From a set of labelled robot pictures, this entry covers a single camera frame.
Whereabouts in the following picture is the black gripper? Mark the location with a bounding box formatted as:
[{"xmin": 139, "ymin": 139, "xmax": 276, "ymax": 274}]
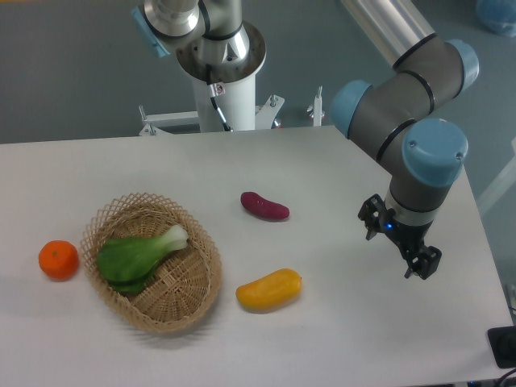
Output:
[{"xmin": 358, "ymin": 193, "xmax": 442, "ymax": 280}]

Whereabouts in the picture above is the green bok choy vegetable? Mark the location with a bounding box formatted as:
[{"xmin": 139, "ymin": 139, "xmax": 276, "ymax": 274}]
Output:
[{"xmin": 96, "ymin": 225, "xmax": 189, "ymax": 293}]

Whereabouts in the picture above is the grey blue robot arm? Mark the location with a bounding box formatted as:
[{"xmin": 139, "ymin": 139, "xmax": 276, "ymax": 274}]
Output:
[{"xmin": 131, "ymin": 1, "xmax": 479, "ymax": 279}]

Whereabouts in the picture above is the woven bamboo basket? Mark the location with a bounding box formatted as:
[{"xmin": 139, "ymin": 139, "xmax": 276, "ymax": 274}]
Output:
[{"xmin": 80, "ymin": 193, "xmax": 222, "ymax": 333}]

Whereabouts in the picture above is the yellow mango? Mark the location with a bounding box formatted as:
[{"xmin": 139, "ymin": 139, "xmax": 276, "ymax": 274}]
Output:
[{"xmin": 235, "ymin": 268, "xmax": 302, "ymax": 311}]

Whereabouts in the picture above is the white table leg bar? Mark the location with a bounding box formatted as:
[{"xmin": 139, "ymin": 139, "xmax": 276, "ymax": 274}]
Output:
[{"xmin": 476, "ymin": 138, "xmax": 516, "ymax": 218}]

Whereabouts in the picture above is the black box at table edge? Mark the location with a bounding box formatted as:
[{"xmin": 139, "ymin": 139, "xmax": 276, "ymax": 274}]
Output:
[{"xmin": 487, "ymin": 326, "xmax": 516, "ymax": 369}]

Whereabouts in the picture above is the purple sweet potato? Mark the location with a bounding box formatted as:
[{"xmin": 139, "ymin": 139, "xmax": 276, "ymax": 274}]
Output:
[{"xmin": 240, "ymin": 192, "xmax": 290, "ymax": 221}]

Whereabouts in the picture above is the blue plastic bag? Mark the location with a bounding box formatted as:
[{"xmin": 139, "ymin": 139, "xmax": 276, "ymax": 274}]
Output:
[{"xmin": 476, "ymin": 0, "xmax": 515, "ymax": 38}]

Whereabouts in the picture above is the orange tangerine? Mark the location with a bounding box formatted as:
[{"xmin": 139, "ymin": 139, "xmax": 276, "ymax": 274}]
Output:
[{"xmin": 38, "ymin": 240, "xmax": 79, "ymax": 281}]

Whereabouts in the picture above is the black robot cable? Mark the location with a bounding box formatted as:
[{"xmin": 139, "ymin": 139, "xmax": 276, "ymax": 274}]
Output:
[{"xmin": 205, "ymin": 64, "xmax": 234, "ymax": 133}]

